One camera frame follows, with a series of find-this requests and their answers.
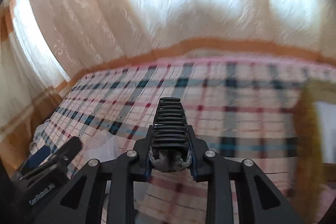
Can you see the white paper tray liner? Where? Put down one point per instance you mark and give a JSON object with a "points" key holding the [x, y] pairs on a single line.
{"points": [[326, 124]]}

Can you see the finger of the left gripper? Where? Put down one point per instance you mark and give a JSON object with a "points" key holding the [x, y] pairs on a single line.
{"points": [[36, 159], [63, 156]]}

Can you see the gold metal tray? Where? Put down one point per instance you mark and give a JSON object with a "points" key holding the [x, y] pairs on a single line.
{"points": [[311, 172]]}

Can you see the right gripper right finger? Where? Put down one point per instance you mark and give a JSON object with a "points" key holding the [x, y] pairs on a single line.
{"points": [[258, 199]]}

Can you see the translucent plastic box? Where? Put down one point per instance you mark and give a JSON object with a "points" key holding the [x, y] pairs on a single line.
{"points": [[103, 146]]}

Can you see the cream orange patterned curtain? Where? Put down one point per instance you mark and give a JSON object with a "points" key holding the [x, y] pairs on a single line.
{"points": [[47, 45]]}

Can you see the grey patterned cloth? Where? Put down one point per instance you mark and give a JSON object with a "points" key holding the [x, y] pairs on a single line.
{"points": [[41, 137]]}

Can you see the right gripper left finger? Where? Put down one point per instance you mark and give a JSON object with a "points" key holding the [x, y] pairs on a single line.
{"points": [[81, 199]]}

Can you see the black hair clip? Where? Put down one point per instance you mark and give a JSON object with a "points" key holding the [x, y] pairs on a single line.
{"points": [[170, 140]]}

